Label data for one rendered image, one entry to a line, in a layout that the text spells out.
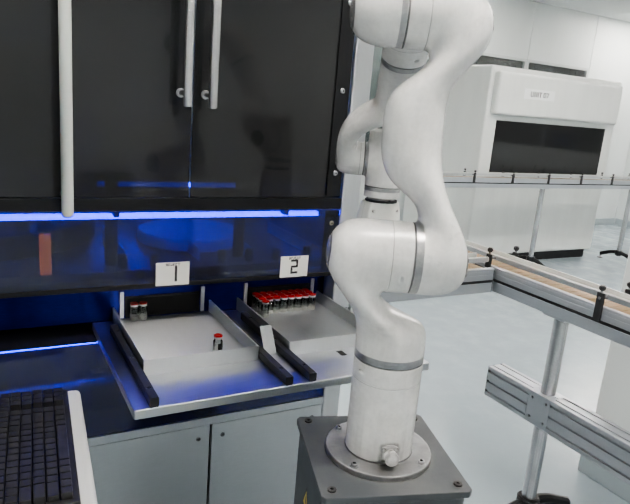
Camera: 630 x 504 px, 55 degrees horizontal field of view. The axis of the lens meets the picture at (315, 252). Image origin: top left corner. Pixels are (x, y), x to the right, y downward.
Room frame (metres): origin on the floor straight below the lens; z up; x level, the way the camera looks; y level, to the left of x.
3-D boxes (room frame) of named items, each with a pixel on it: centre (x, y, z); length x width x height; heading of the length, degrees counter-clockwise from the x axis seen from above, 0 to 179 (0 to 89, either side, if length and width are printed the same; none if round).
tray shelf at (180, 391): (1.41, 0.12, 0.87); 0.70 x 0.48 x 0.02; 119
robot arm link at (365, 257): (0.99, -0.11, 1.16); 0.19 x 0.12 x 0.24; 90
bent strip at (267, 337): (1.31, 0.07, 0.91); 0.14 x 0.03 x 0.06; 30
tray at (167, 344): (1.38, 0.31, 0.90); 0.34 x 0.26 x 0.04; 29
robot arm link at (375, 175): (1.42, -0.14, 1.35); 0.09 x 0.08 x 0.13; 90
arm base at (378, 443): (0.99, -0.14, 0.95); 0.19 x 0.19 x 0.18
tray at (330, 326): (1.55, 0.01, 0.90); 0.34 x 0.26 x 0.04; 30
